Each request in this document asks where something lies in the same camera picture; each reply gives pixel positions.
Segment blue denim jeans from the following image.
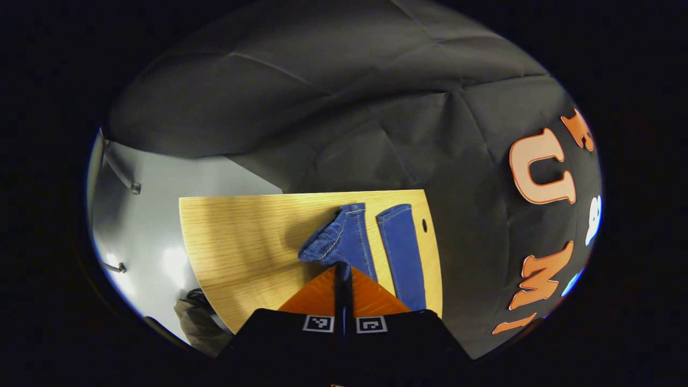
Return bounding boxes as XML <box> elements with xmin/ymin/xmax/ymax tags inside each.
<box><xmin>298</xmin><ymin>202</ymin><xmax>428</xmax><ymax>312</ymax></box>

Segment person's dark shoe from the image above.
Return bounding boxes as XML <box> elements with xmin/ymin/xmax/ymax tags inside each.
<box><xmin>185</xmin><ymin>289</ymin><xmax>217</xmax><ymax>315</ymax></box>

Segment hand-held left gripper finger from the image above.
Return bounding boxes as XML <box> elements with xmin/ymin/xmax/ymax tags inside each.
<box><xmin>218</xmin><ymin>263</ymin><xmax>345</xmax><ymax>385</ymax></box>
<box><xmin>344</xmin><ymin>263</ymin><xmax>475</xmax><ymax>385</ymax></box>

